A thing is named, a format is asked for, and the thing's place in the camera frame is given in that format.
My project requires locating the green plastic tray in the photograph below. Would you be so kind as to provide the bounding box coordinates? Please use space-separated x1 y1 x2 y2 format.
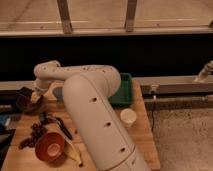
109 73 133 107

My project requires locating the wooden cutting board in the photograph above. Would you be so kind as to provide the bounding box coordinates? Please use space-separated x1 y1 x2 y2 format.
1 80 160 171

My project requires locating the black handled knife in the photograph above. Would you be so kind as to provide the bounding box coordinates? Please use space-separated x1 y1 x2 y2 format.
39 112 73 140

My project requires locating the black eraser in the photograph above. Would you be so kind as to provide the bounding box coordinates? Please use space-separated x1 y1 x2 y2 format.
19 87 33 98

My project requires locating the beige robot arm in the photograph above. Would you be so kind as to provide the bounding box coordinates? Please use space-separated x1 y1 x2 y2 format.
34 60 151 171

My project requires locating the yellow banana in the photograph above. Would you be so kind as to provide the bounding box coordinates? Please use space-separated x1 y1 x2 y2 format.
64 139 83 167

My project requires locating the dark grape bunch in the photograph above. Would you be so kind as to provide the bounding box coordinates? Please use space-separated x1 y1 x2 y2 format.
18 123 47 149

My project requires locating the white paper cup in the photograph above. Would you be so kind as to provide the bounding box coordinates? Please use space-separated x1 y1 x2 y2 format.
120 108 137 127

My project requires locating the red brown bowl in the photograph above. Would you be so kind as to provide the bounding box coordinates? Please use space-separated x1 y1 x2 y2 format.
35 132 65 162

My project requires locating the blue grey oval object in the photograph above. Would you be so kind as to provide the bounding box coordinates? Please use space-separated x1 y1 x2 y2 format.
53 87 63 101

